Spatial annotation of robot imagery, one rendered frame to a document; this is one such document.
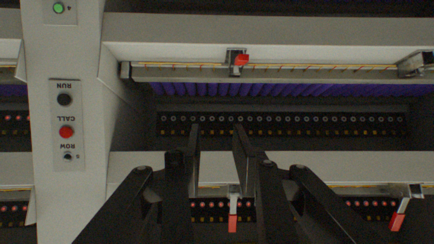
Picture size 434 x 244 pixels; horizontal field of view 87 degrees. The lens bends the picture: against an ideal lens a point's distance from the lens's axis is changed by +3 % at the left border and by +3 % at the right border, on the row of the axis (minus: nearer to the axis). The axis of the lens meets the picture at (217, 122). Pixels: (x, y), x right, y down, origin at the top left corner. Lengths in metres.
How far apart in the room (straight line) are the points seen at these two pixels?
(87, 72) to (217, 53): 0.18
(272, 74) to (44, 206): 0.38
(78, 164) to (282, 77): 0.32
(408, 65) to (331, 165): 0.19
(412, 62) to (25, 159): 0.56
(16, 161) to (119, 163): 0.14
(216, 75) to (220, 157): 0.13
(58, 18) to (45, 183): 0.22
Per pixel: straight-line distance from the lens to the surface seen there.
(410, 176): 0.44
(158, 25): 0.34
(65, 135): 0.36
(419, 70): 0.44
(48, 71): 0.37
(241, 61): 0.26
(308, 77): 0.39
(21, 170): 0.42
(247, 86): 0.40
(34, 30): 0.39
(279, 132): 0.49
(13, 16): 0.42
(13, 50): 0.43
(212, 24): 0.33
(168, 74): 0.36
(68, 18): 0.37
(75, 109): 0.35
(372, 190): 0.50
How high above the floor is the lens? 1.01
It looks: 5 degrees up
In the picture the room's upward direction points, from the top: 180 degrees counter-clockwise
